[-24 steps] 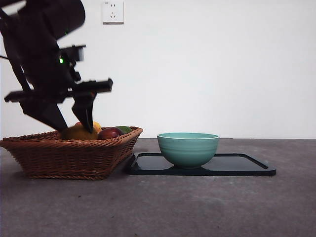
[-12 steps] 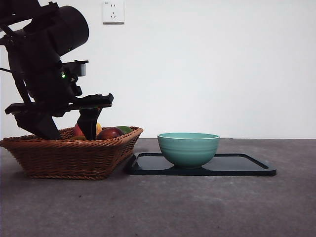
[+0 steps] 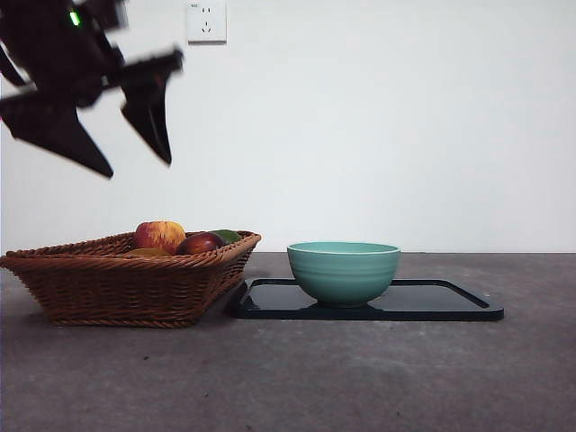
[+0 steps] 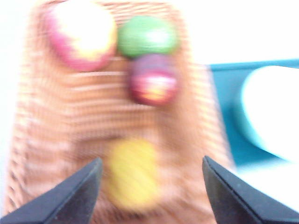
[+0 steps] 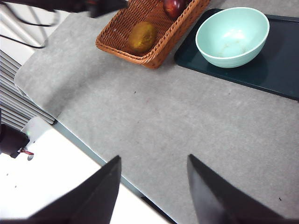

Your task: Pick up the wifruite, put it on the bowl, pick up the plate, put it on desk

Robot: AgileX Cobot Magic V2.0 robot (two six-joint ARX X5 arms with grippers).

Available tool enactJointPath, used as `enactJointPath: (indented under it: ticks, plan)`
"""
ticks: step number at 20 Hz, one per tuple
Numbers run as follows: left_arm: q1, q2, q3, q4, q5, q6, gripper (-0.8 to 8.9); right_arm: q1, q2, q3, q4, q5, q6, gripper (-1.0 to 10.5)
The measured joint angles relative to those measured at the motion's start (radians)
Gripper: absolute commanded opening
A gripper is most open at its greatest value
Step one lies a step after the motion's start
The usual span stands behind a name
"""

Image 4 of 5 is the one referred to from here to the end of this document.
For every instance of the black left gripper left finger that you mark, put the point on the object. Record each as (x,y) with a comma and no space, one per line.
(63,198)

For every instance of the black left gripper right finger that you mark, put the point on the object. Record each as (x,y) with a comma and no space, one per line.
(245,203)

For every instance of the brown kiwi fruit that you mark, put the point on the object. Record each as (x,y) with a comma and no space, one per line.
(133,172)

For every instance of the teal ribbed bowl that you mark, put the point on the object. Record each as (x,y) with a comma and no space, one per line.
(273,105)

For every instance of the brown wicker basket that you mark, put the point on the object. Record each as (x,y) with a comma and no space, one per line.
(70,112)

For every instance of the dark teal rectangular tray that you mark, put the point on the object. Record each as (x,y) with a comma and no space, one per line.
(226,93)

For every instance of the dark red apple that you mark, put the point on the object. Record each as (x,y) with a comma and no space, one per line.
(154,81)

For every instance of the red and yellow apple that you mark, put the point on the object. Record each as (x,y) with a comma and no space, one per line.
(81,35)

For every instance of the green fruit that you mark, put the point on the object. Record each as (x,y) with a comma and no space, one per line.
(147,37)

